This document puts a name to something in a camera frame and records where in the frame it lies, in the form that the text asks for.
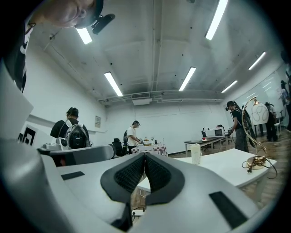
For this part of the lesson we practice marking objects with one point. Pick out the white air conditioner unit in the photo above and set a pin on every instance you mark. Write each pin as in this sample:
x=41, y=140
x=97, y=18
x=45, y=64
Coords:
x=141, y=100

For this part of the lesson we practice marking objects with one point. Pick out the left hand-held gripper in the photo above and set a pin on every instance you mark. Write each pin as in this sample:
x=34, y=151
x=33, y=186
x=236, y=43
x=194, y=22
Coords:
x=25, y=177

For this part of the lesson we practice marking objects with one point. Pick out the black head-mounted camera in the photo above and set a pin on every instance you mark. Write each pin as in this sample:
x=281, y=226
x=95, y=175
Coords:
x=102, y=21

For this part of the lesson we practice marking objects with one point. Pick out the dark desk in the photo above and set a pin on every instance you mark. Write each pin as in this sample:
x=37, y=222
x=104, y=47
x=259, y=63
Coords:
x=197, y=141

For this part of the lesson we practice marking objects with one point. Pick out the table with checkered cloth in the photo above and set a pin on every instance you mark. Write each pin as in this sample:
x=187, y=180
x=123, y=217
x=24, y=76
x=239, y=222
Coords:
x=157, y=149

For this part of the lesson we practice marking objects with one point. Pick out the white table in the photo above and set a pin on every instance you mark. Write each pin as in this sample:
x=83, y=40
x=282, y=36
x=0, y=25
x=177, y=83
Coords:
x=222, y=163

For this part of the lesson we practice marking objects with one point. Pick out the person's head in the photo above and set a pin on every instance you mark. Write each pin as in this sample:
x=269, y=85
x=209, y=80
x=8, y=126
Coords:
x=61, y=11

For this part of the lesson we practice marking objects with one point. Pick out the person's dark shirt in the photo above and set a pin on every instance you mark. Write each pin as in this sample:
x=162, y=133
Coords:
x=16, y=52

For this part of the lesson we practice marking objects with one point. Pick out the white microwave oven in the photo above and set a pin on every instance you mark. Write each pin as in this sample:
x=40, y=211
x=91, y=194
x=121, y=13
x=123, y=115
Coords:
x=216, y=132

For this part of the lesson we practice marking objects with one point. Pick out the ceiling strip light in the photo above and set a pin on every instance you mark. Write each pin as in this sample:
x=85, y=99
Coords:
x=187, y=78
x=229, y=86
x=113, y=84
x=216, y=20
x=257, y=61
x=84, y=36

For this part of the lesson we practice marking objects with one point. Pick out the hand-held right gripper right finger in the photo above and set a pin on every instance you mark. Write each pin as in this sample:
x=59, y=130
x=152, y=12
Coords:
x=188, y=204

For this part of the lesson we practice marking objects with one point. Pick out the black office chair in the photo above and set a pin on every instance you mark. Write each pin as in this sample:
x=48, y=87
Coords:
x=117, y=145

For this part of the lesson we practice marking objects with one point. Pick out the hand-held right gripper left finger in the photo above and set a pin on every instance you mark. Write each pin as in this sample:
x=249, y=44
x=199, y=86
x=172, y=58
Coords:
x=91, y=182

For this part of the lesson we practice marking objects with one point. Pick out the wall poster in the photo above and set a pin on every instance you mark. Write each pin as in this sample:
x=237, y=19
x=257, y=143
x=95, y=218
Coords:
x=98, y=121

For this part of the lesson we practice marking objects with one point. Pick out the gold lamp with white shade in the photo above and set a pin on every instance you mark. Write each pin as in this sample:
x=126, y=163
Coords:
x=255, y=162

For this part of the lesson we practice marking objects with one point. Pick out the white machine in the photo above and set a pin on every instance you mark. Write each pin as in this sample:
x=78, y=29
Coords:
x=61, y=143

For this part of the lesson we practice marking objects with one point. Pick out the white ceiling pipe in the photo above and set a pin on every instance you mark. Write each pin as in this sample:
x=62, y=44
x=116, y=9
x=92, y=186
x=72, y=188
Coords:
x=193, y=100

